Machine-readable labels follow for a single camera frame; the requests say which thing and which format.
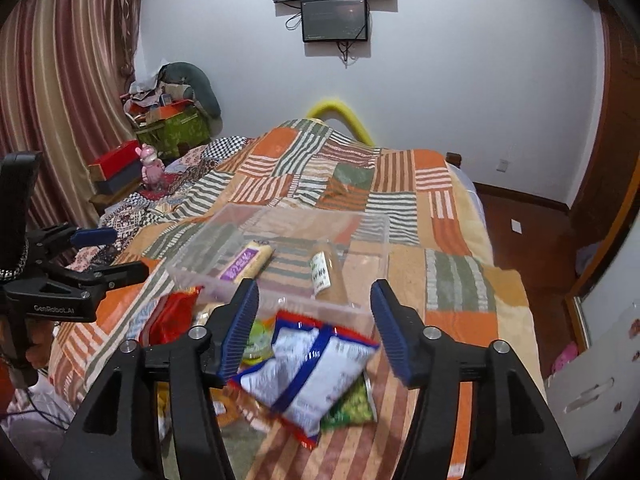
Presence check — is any red snack bag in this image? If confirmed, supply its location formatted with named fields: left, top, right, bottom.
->
left=138, top=286, right=202, bottom=347

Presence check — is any purple label cracker pack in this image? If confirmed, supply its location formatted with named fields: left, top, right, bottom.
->
left=218, top=240, right=273, bottom=284

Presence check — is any green pea snack packet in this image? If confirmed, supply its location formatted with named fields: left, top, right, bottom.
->
left=320, top=372, right=378, bottom=431

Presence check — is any green jelly cup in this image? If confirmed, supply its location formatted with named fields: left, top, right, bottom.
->
left=242, top=318, right=274, bottom=366

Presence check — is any blue white snack bag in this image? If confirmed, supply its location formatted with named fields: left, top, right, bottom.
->
left=229, top=310, right=380, bottom=448

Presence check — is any clear plastic storage bin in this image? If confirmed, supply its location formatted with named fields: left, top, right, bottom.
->
left=167, top=204, right=390, bottom=336

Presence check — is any brown cracker sleeve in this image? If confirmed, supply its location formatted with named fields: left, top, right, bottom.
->
left=308, top=242, right=349, bottom=306

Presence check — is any person's left hand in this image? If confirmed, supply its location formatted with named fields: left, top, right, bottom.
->
left=1, top=316, right=54, bottom=389

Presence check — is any checkered patterned blanket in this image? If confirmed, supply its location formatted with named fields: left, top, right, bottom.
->
left=68, top=136, right=252, bottom=271

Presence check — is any white radiator with stickers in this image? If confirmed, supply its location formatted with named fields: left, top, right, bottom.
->
left=546, top=304, right=640, bottom=456

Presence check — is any red box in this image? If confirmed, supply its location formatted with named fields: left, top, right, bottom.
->
left=88, top=140, right=140, bottom=182

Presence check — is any dark blue box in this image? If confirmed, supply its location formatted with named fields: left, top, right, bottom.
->
left=94, top=160, right=142, bottom=195

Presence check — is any pink plush toy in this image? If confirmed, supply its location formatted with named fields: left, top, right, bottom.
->
left=136, top=143, right=165, bottom=188

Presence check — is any green printed bag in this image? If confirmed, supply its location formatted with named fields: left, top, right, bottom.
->
left=136, top=106, right=210, bottom=160

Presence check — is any red gold striped curtain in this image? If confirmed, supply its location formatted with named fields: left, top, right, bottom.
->
left=1, top=0, right=141, bottom=229

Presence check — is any grey green long pillow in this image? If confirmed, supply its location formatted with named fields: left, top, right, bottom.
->
left=158, top=62, right=221, bottom=119

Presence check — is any patchwork striped bed quilt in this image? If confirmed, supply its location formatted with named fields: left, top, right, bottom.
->
left=46, top=117, right=547, bottom=480

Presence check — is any brown wooden door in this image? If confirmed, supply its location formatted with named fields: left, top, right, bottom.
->
left=570, top=2, right=639, bottom=296

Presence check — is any yellow foam tube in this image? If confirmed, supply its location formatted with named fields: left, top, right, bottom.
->
left=306, top=99, right=375, bottom=146

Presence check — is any white wall socket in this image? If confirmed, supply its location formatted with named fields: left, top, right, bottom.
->
left=497, top=159, right=509, bottom=172

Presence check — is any small black wall monitor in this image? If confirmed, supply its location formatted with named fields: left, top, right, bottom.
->
left=300, top=0, right=369, bottom=44

